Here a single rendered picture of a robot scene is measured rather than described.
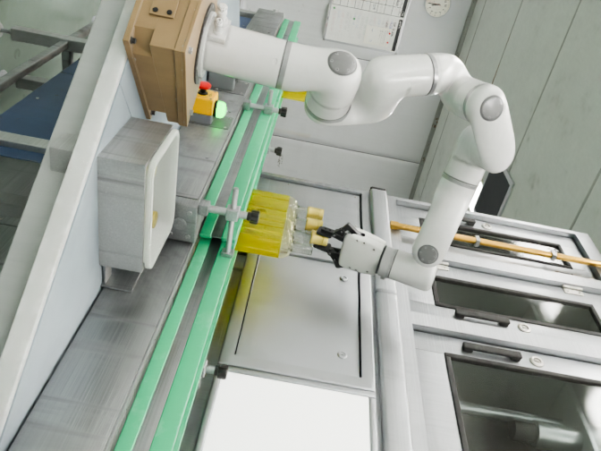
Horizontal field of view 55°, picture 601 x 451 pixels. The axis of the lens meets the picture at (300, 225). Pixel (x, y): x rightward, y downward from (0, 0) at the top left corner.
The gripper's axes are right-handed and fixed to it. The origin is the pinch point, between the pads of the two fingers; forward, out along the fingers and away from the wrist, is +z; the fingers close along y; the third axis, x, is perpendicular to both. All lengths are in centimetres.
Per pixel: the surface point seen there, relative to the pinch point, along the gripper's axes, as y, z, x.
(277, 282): -12.7, 7.7, 7.0
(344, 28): -82, 145, -558
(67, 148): 34, 34, 50
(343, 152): -240, 114, -568
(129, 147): 34, 27, 44
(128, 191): 28, 24, 48
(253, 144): 13.7, 26.3, -10.4
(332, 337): -12.6, -11.1, 18.8
